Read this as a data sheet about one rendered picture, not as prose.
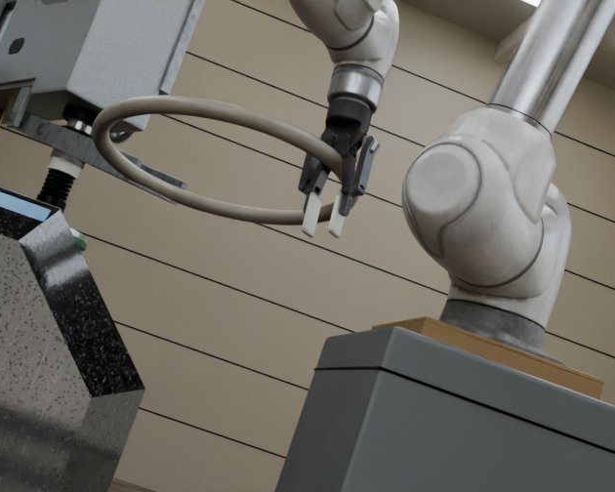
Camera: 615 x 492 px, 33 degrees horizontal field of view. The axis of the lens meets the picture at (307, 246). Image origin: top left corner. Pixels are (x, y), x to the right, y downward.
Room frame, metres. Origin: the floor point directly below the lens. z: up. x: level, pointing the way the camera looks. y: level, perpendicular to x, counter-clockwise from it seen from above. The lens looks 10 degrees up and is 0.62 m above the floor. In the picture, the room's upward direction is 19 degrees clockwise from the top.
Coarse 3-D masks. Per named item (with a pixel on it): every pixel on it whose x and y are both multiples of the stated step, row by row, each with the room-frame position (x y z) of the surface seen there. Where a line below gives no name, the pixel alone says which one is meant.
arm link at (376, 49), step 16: (384, 0) 1.66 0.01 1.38; (384, 16) 1.64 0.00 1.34; (368, 32) 1.60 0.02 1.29; (384, 32) 1.63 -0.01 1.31; (352, 48) 1.62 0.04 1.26; (368, 48) 1.62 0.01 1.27; (384, 48) 1.64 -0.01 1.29; (336, 64) 1.67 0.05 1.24; (352, 64) 1.65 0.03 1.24; (368, 64) 1.64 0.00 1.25; (384, 64) 1.66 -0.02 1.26; (384, 80) 1.68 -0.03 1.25
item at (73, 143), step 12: (12, 108) 2.41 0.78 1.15; (24, 120) 2.42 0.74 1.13; (36, 120) 2.37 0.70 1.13; (24, 132) 2.40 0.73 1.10; (36, 132) 2.32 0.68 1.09; (48, 132) 2.29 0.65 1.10; (60, 132) 2.24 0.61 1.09; (72, 132) 2.19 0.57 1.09; (60, 144) 2.22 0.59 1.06; (72, 144) 2.17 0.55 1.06; (84, 144) 2.13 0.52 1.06; (84, 156) 2.11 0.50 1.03; (96, 156) 2.07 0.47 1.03; (132, 156) 1.95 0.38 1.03; (108, 168) 2.01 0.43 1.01; (144, 168) 2.13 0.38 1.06; (168, 180) 2.04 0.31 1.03; (180, 180) 2.01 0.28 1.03; (156, 192) 1.97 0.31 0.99
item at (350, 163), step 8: (344, 136) 1.65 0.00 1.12; (344, 144) 1.65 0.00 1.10; (344, 152) 1.64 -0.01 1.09; (344, 160) 1.64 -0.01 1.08; (352, 160) 1.65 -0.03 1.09; (344, 168) 1.64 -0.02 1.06; (352, 168) 1.65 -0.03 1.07; (344, 176) 1.64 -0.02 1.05; (352, 176) 1.65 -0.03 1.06; (344, 184) 1.63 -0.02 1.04; (344, 192) 1.62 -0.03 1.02
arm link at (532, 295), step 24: (552, 192) 1.46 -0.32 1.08; (552, 216) 1.44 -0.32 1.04; (552, 240) 1.43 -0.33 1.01; (552, 264) 1.45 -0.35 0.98; (456, 288) 1.50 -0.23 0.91; (480, 288) 1.45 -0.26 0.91; (504, 288) 1.43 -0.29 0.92; (528, 288) 1.44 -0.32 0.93; (552, 288) 1.48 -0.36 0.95; (528, 312) 1.46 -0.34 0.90
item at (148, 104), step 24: (144, 96) 1.61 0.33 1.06; (168, 96) 1.58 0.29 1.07; (96, 120) 1.71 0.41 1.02; (240, 120) 1.56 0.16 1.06; (264, 120) 1.56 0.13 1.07; (96, 144) 1.80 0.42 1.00; (312, 144) 1.60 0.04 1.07; (120, 168) 1.89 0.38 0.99; (336, 168) 1.65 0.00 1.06; (168, 192) 1.98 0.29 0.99; (192, 192) 2.01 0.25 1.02; (240, 216) 2.01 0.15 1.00; (264, 216) 1.99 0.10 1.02; (288, 216) 1.97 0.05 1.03
